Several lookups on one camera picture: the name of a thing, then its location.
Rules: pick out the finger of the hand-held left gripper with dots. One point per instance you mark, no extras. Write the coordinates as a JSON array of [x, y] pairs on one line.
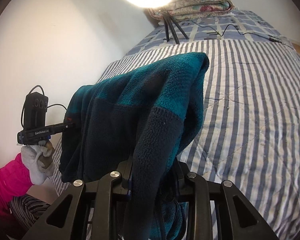
[[69, 127]]

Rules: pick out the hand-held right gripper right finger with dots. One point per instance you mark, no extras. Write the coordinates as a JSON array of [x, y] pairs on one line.
[[180, 180]]

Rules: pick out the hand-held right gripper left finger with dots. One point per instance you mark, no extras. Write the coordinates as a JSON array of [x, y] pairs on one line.
[[122, 182]]

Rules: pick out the teal plaid fleece jacket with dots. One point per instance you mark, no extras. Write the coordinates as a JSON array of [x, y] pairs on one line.
[[140, 100]]

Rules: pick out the person's left forearm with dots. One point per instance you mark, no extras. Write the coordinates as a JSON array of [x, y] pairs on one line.
[[7, 180]]

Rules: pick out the person's left hand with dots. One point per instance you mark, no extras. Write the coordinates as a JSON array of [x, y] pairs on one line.
[[37, 165]]

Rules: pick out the blue white striped blanket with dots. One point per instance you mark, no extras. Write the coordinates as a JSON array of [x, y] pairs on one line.
[[240, 117]]

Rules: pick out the person's striped pants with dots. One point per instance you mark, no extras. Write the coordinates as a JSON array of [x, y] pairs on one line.
[[27, 207]]

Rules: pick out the black tripod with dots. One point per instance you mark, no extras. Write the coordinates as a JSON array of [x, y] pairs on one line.
[[168, 27]]

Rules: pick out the blue checkered bedsheet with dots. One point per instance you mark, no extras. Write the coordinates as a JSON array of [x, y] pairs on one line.
[[240, 22]]

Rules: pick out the folded floral quilt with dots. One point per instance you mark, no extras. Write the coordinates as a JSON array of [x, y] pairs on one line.
[[202, 5]]

